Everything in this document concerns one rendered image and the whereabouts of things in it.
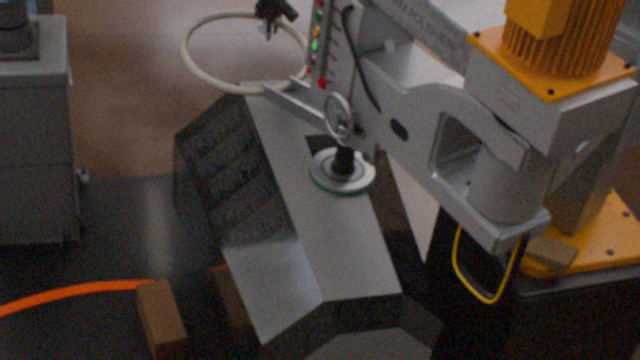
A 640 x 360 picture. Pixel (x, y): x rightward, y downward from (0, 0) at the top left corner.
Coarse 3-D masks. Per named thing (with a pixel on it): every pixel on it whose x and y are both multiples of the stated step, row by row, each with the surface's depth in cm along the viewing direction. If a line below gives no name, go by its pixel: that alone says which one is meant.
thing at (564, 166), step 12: (624, 60) 262; (636, 72) 262; (636, 108) 270; (636, 120) 273; (612, 132) 276; (636, 132) 277; (588, 144) 251; (576, 156) 247; (564, 168) 246; (552, 180) 245
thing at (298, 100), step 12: (264, 84) 329; (300, 84) 330; (264, 96) 331; (276, 96) 323; (288, 96) 318; (300, 96) 330; (312, 96) 325; (288, 108) 319; (300, 108) 312; (312, 108) 320; (312, 120) 307; (324, 132) 303; (348, 144) 293; (360, 144) 287
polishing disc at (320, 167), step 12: (324, 156) 316; (360, 156) 318; (312, 168) 310; (324, 168) 311; (360, 168) 313; (372, 168) 314; (324, 180) 306; (336, 180) 307; (348, 180) 308; (360, 180) 308; (372, 180) 310
